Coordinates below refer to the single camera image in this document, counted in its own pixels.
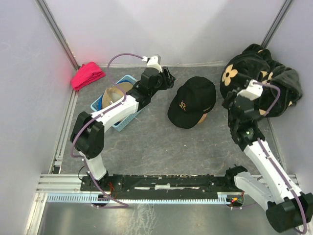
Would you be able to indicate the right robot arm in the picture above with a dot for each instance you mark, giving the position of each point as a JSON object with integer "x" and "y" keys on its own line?
{"x": 285, "y": 204}

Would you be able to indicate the blue perforated plastic basket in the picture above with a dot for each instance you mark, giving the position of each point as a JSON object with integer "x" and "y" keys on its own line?
{"x": 119, "y": 126}

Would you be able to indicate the magenta cloth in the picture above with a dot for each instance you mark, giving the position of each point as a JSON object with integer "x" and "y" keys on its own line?
{"x": 88, "y": 73}

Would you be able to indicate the black floral plush blanket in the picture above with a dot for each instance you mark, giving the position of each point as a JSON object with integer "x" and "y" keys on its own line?
{"x": 256, "y": 63}

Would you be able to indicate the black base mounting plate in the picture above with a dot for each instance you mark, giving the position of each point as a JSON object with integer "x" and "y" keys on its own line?
{"x": 172, "y": 194}

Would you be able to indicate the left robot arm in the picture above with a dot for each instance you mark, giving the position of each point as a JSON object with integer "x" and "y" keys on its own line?
{"x": 89, "y": 131}

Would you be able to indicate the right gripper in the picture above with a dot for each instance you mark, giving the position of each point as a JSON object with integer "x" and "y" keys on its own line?
{"x": 230, "y": 96}

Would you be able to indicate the black NY cap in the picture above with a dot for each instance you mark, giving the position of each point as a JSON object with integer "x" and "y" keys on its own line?
{"x": 197, "y": 96}

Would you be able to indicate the aluminium rail frame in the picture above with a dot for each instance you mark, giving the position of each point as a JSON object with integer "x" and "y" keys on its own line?
{"x": 71, "y": 183}

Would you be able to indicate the right corner aluminium post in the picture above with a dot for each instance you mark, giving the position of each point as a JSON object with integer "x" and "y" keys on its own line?
{"x": 276, "y": 22}

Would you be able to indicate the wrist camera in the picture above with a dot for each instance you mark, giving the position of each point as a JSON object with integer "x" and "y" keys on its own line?
{"x": 153, "y": 62}
{"x": 253, "y": 91}

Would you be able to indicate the corner aluminium post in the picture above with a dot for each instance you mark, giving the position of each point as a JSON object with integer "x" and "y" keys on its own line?
{"x": 276, "y": 22}
{"x": 43, "y": 6}

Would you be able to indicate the blue hat in basket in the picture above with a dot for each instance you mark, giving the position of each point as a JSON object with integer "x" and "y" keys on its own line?
{"x": 99, "y": 104}

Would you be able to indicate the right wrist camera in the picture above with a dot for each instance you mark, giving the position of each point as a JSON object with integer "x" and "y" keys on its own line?
{"x": 253, "y": 91}

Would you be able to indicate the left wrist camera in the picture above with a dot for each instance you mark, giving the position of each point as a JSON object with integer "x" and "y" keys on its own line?
{"x": 153, "y": 62}

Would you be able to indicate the tan sport cap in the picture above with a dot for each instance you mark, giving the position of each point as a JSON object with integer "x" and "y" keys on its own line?
{"x": 113, "y": 94}

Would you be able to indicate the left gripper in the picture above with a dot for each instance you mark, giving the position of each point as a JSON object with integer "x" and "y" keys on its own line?
{"x": 169, "y": 81}

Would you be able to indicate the left corner aluminium post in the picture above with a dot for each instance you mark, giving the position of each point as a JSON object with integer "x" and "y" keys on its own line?
{"x": 43, "y": 6}

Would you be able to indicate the wooden hat stand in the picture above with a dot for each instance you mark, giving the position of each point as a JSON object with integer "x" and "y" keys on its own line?
{"x": 202, "y": 118}

